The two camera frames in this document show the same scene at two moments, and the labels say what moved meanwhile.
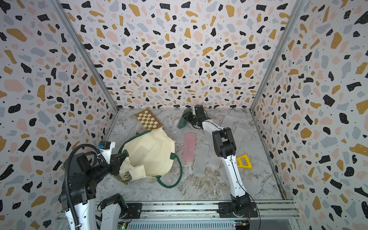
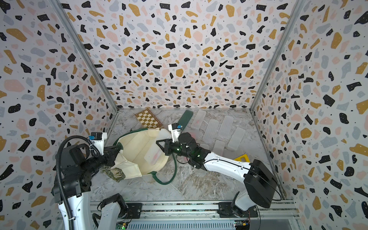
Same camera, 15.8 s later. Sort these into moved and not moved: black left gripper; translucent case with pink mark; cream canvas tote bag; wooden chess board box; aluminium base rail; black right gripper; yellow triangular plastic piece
Moved: translucent case with pink mark; black left gripper; cream canvas tote bag; black right gripper
Not moved: wooden chess board box; yellow triangular plastic piece; aluminium base rail
